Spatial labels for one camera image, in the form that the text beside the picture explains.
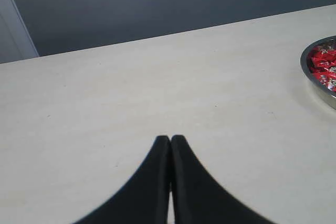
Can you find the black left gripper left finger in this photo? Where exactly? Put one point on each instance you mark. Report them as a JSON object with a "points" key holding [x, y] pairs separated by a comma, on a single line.
{"points": [[144, 198]]}

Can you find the round steel plate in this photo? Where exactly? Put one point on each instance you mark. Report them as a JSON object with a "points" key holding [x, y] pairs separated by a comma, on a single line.
{"points": [[308, 68]]}

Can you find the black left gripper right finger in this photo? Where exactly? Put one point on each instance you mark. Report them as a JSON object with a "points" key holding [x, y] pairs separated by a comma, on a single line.
{"points": [[198, 197]]}

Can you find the red wrapped candy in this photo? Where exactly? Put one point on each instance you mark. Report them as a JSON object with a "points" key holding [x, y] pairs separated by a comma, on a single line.
{"points": [[323, 77], [324, 59], [331, 85]]}

